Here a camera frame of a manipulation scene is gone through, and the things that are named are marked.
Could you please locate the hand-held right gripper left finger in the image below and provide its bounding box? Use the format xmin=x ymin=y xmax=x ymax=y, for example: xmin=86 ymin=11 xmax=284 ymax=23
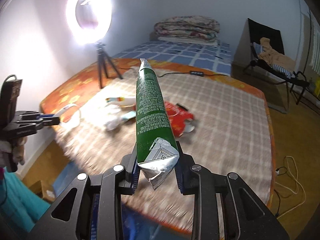
xmin=31 ymin=142 xmax=141 ymax=240

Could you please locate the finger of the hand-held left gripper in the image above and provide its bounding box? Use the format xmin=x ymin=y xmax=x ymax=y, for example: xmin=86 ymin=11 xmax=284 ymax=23
xmin=12 ymin=110 xmax=54 ymax=124
xmin=2 ymin=118 xmax=60 ymax=138

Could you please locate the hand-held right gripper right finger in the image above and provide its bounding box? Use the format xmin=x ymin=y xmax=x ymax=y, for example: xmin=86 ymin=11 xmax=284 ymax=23
xmin=175 ymin=141 xmax=290 ymax=240

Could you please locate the white plastic strip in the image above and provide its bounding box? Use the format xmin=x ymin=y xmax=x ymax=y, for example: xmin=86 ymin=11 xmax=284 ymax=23
xmin=53 ymin=103 xmax=82 ymax=130

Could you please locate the blue plastic basket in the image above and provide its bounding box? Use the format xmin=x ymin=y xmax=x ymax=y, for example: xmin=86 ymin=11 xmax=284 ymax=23
xmin=122 ymin=204 xmax=175 ymax=240

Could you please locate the red foil package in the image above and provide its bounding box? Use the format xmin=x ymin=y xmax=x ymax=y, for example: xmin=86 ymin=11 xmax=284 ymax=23
xmin=164 ymin=102 xmax=195 ymax=138

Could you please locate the light blue cream tube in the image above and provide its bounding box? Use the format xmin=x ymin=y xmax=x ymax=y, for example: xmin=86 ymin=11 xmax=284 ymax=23
xmin=120 ymin=111 xmax=137 ymax=123

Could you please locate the person's left hand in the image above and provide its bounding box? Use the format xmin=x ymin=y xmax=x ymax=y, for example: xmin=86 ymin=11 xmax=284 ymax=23
xmin=11 ymin=136 xmax=27 ymax=165

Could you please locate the orange floral mattress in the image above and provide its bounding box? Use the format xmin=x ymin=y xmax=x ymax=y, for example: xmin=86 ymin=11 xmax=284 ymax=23
xmin=40 ymin=58 xmax=277 ymax=235

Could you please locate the beige plaid blanket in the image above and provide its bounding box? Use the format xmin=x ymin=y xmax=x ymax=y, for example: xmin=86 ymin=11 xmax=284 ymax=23
xmin=54 ymin=67 xmax=273 ymax=220

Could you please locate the cardboard box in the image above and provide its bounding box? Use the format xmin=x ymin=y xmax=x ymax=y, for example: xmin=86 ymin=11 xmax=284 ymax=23
xmin=22 ymin=179 xmax=56 ymax=203

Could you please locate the white printed wrapper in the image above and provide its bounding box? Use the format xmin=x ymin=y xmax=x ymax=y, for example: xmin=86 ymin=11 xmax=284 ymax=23
xmin=105 ymin=96 xmax=137 ymax=107

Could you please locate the black tripod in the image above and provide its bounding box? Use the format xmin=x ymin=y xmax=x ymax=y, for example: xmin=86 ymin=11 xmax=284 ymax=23
xmin=94 ymin=42 xmax=123 ymax=88

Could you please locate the person's teal clothing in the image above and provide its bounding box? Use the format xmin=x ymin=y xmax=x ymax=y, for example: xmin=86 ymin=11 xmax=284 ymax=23
xmin=0 ymin=172 xmax=51 ymax=240

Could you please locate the blue checked bedsheet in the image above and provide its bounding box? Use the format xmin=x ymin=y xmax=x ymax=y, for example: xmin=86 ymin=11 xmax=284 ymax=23
xmin=110 ymin=39 xmax=233 ymax=77

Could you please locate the folded white blanket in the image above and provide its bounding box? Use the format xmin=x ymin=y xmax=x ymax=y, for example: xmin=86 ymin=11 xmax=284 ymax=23
xmin=157 ymin=36 xmax=218 ymax=46

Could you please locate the folded floral quilt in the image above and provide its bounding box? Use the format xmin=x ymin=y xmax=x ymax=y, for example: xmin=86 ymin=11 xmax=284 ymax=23
xmin=153 ymin=16 xmax=220 ymax=40

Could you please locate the tan cloth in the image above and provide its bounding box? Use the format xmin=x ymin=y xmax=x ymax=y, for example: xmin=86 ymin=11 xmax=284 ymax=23
xmin=257 ymin=37 xmax=296 ymax=67

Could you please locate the black folding chair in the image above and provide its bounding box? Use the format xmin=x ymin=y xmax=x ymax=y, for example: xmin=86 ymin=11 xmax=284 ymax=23
xmin=244 ymin=18 xmax=312 ymax=105

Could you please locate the green striped hanging cloth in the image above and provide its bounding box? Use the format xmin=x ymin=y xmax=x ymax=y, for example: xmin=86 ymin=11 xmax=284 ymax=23
xmin=309 ymin=17 xmax=320 ymax=73

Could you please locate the black power cable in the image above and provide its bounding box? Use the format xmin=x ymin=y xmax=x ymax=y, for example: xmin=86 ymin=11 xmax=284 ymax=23
xmin=114 ymin=66 xmax=230 ymax=78

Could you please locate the ring light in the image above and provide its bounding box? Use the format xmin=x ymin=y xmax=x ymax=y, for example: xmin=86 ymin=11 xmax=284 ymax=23
xmin=65 ymin=0 xmax=112 ymax=46

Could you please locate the white floor cable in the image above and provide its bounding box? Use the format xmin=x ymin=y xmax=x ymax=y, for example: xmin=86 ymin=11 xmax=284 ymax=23
xmin=274 ymin=156 xmax=307 ymax=218

